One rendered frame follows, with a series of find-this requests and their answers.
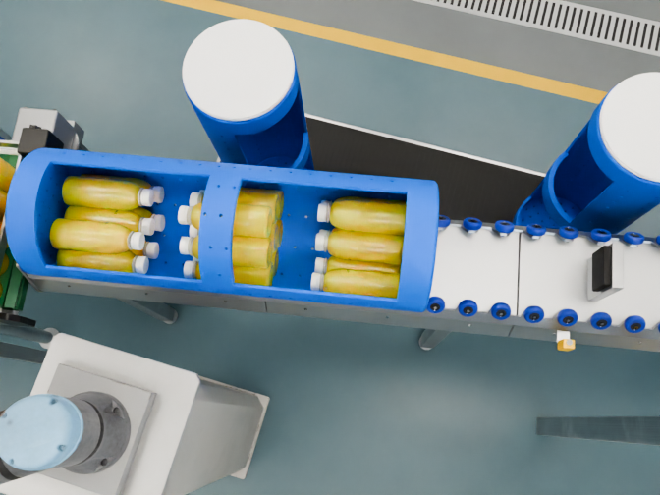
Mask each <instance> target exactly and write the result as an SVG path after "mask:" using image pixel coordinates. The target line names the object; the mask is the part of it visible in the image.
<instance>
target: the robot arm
mask: <svg viewBox="0 0 660 495"><path fill-rule="evenodd" d="M130 436H131V421H130V417H129V414H128V412H127V410H126V408H125V407H124V405H123V404H122V403H121V402H120V401H119V400H118V399H117V398H115V397H114V396H112V395H110V394H107V393H103V392H97V391H87V392H82V393H79V394H76V395H75V396H73V397H71V398H67V397H62V396H58V395H54V394H37V395H32V396H28V397H25V398H22V399H20V400H18V401H16V402H15V403H13V404H12V405H11V406H9V407H8V408H7V409H6V410H3V411H1V412H0V484H4V483H7V482H10V481H13V480H16V479H19V478H23V477H26V476H29V475H32V474H35V473H38V472H42V471H45V470H48V469H52V468H59V467H62V468H64V469H66V470H68V471H70V472H73V473H78V474H90V473H97V472H101V471H103V470H106V469H108V468H110V467H111V466H113V465H114V464H115V463H116V462H117V461H118V460H119V459H120V458H121V457H122V455H123V454H124V452H125V451H126V449H127V446H128V444H129V441H130Z"/></svg>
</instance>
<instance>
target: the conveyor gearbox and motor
mask: <svg viewBox="0 0 660 495"><path fill-rule="evenodd" d="M29 125H37V126H38V127H41V128H42V129H43V128H45V129H47V130H49V131H50V132H52V133H53V134H54V135H55V136H56V137H57V138H58V139H59V140H60V141H61V142H63V143H64V147H63V149H68V150H79V151H89V150H88V149H87V148H86V147H85V146H84V145H83V134H84V130H83V129H82V128H81V127H80V126H79V125H78V124H77V123H76V122H75V121H68V120H66V119H65V118H64V117H63V116H62V115H61V114H60V113H59V112H58V111H57V110H56V109H53V110H47V109H35V108H27V107H24V108H23V107H22V108H20V109H19V113H18V117H17V121H16V126H15V129H14V133H13V137H12V140H13V141H20V137H21V133H22V129H23V128H29Z"/></svg>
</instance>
